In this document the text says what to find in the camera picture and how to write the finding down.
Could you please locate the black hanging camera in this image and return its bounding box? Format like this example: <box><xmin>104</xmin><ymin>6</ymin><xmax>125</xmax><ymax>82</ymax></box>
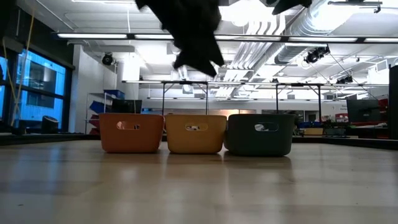
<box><xmin>336</xmin><ymin>74</ymin><xmax>354</xmax><ymax>85</ymax></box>
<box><xmin>303</xmin><ymin>45</ymin><xmax>331</xmax><ymax>65</ymax></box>
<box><xmin>101</xmin><ymin>52</ymin><xmax>114</xmax><ymax>67</ymax></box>

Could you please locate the dark teal plastic bin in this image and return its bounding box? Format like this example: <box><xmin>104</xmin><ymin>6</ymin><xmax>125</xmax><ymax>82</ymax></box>
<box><xmin>223</xmin><ymin>113</ymin><xmax>296</xmax><ymax>157</ymax></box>

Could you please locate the yellow plastic bin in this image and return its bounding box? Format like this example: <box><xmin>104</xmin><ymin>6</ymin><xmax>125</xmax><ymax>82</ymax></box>
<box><xmin>164</xmin><ymin>114</ymin><xmax>228</xmax><ymax>155</ymax></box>

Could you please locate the silver ventilation duct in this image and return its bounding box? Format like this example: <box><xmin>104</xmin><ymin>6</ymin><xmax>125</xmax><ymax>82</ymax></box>
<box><xmin>275</xmin><ymin>0</ymin><xmax>383</xmax><ymax>65</ymax></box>

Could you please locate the black screen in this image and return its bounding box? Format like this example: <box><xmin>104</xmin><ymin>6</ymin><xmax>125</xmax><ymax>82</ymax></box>
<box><xmin>111</xmin><ymin>98</ymin><xmax>143</xmax><ymax>114</ymax></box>

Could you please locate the black cylindrical object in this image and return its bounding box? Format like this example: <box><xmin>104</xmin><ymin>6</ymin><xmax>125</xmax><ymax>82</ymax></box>
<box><xmin>41</xmin><ymin>115</ymin><xmax>60</xmax><ymax>134</ymax></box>

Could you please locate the black aluminium rig frame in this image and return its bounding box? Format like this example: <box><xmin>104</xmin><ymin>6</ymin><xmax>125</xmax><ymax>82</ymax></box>
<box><xmin>0</xmin><ymin>30</ymin><xmax>398</xmax><ymax>151</ymax></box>

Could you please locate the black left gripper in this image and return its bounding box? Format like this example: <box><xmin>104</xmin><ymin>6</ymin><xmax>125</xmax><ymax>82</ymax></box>
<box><xmin>135</xmin><ymin>0</ymin><xmax>225</xmax><ymax>78</ymax></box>

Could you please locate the red storage bin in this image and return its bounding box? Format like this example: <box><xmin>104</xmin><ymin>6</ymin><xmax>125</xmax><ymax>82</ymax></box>
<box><xmin>88</xmin><ymin>114</ymin><xmax>101</xmax><ymax>135</ymax></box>

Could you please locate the white light strip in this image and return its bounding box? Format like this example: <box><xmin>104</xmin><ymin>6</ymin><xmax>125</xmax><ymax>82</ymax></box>
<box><xmin>57</xmin><ymin>33</ymin><xmax>127</xmax><ymax>40</ymax></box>
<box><xmin>134</xmin><ymin>34</ymin><xmax>175</xmax><ymax>40</ymax></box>
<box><xmin>364</xmin><ymin>37</ymin><xmax>398</xmax><ymax>44</ymax></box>
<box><xmin>214</xmin><ymin>35</ymin><xmax>282</xmax><ymax>42</ymax></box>
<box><xmin>288</xmin><ymin>36</ymin><xmax>358</xmax><ymax>43</ymax></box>

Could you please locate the black background table frame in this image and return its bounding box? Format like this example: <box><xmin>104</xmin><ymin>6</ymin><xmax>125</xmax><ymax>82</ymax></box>
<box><xmin>160</xmin><ymin>80</ymin><xmax>210</xmax><ymax>118</ymax></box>
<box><xmin>275</xmin><ymin>82</ymin><xmax>323</xmax><ymax>123</ymax></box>

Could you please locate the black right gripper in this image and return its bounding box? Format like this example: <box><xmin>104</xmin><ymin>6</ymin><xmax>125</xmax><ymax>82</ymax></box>
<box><xmin>272</xmin><ymin>0</ymin><xmax>313</xmax><ymax>16</ymax></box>

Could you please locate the yellow cable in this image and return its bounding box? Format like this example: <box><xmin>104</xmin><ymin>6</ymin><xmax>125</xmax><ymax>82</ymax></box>
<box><xmin>1</xmin><ymin>9</ymin><xmax>35</xmax><ymax>126</ymax></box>

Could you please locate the black monitor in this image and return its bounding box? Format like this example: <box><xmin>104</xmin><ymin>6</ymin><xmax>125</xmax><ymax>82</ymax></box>
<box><xmin>346</xmin><ymin>98</ymin><xmax>382</xmax><ymax>124</ymax></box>

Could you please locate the orange plastic bin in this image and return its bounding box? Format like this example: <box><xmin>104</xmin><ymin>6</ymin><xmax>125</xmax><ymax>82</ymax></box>
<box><xmin>98</xmin><ymin>113</ymin><xmax>165</xmax><ymax>154</ymax></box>

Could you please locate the blue storage bin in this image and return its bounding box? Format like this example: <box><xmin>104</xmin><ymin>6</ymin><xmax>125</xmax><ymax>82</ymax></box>
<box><xmin>89</xmin><ymin>100</ymin><xmax>109</xmax><ymax>114</ymax></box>
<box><xmin>103</xmin><ymin>89</ymin><xmax>126</xmax><ymax>100</ymax></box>

